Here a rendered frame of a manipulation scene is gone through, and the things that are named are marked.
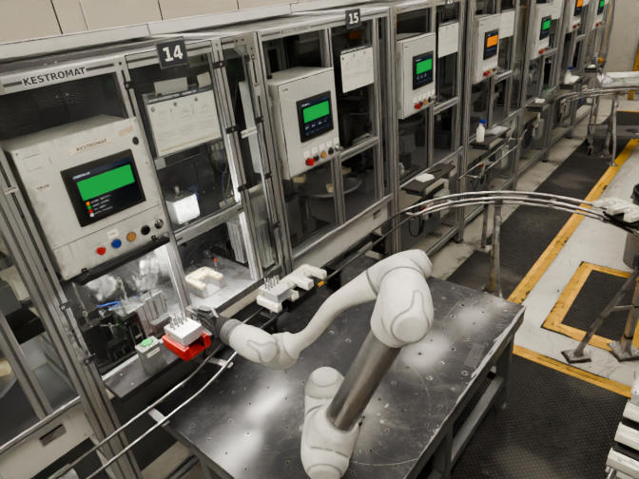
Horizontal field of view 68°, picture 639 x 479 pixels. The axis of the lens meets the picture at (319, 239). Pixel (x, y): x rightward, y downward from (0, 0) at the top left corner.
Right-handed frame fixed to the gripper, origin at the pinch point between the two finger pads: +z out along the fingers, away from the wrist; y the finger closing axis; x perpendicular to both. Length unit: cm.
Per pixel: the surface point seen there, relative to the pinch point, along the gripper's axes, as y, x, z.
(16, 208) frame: 52, 36, 24
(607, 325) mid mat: -111, -227, -106
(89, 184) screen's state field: 52, 14, 21
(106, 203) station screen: 44.0, 10.6, 20.6
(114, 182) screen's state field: 50, 5, 21
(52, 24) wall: 96, -139, 383
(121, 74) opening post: 83, -9, 24
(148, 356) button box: -14.8, 17.7, 10.1
